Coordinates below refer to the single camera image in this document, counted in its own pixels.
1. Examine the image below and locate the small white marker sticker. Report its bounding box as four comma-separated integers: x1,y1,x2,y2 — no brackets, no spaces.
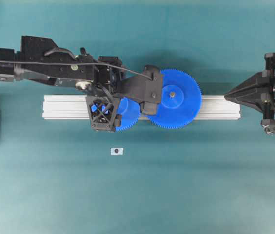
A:
110,147,124,156

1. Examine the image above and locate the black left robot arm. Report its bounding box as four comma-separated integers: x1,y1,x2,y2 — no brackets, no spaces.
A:
0,36,140,132

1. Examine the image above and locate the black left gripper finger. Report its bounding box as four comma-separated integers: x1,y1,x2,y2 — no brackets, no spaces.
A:
114,77,146,102
85,96,121,132

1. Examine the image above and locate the large blue plastic gear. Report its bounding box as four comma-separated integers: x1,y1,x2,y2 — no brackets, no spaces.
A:
148,69,202,129

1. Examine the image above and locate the small blue plastic gear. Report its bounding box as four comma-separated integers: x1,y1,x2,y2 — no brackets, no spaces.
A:
116,97,140,132

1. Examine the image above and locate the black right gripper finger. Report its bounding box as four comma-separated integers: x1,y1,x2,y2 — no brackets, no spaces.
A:
224,96,275,119
224,70,272,97

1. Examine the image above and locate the silver aluminium extrusion rail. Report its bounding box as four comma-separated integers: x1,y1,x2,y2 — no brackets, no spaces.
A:
42,95,241,120

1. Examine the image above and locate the black camera cable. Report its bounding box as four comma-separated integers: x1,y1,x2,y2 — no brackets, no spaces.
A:
0,57,153,80

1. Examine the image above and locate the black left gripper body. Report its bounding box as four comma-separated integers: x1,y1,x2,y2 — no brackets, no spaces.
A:
75,54,125,98

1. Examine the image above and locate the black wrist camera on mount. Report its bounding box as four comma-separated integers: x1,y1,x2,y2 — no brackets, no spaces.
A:
140,65,163,116

